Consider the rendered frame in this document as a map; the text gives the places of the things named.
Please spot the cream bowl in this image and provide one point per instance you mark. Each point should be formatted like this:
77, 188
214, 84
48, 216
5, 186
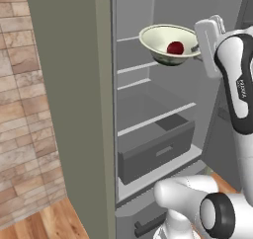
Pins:
156, 42

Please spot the red pear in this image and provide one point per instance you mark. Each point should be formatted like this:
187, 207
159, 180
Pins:
175, 48

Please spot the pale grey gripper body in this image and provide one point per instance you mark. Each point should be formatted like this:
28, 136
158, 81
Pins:
207, 48

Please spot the dark grey fridge drawer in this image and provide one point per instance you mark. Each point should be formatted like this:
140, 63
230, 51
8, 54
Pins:
154, 154

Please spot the white fridge shelf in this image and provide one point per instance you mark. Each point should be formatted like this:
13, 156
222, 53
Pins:
136, 67
133, 84
126, 38
154, 119

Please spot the grey fridge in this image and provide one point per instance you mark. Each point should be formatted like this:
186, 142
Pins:
79, 111

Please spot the grey fridge door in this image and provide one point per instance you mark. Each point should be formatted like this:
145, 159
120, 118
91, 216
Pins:
220, 144

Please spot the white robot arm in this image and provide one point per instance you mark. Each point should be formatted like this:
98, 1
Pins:
242, 157

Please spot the grey freezer drawer front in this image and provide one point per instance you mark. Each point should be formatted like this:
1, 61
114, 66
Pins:
126, 220

